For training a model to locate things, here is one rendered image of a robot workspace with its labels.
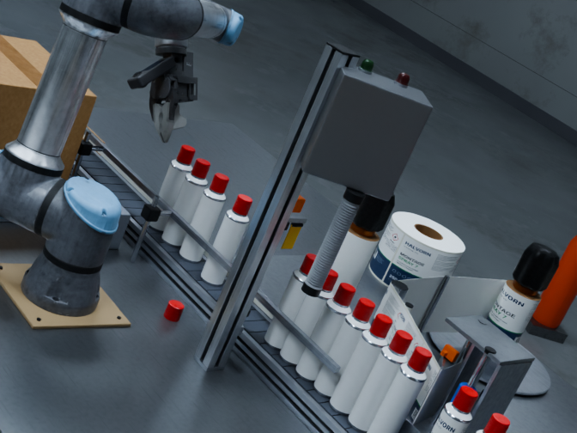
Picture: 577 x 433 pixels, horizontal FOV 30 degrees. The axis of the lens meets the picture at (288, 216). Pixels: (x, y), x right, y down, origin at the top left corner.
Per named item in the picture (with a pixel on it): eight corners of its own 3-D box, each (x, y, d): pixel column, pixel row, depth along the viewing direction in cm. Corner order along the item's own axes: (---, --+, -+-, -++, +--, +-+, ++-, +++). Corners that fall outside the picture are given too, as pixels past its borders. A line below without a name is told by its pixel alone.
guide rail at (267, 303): (337, 373, 201) (340, 367, 200) (333, 374, 200) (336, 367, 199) (65, 113, 267) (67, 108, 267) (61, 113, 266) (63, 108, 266)
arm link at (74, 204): (90, 276, 200) (113, 212, 195) (26, 244, 201) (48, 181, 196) (114, 255, 211) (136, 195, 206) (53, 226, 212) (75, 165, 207)
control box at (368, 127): (389, 203, 191) (434, 106, 185) (300, 172, 187) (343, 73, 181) (379, 181, 201) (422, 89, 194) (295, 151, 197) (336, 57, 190)
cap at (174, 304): (181, 322, 220) (187, 308, 219) (167, 321, 218) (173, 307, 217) (175, 313, 223) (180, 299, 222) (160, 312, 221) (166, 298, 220)
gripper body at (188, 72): (198, 103, 245) (198, 50, 245) (167, 100, 239) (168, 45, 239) (177, 106, 251) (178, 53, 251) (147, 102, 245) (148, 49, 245)
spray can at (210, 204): (204, 264, 237) (238, 182, 230) (186, 264, 234) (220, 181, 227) (191, 251, 241) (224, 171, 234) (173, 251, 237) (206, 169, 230)
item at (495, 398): (474, 472, 201) (537, 360, 192) (431, 482, 192) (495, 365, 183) (423, 424, 210) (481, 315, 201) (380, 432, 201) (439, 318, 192)
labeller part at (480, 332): (533, 361, 192) (536, 356, 192) (498, 365, 184) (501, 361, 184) (479, 318, 201) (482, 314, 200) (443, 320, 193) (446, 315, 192)
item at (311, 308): (307, 365, 214) (349, 278, 207) (289, 368, 210) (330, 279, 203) (292, 350, 217) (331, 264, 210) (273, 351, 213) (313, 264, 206)
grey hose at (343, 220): (323, 296, 197) (368, 197, 190) (309, 297, 194) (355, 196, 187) (311, 286, 199) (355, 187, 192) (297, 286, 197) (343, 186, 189)
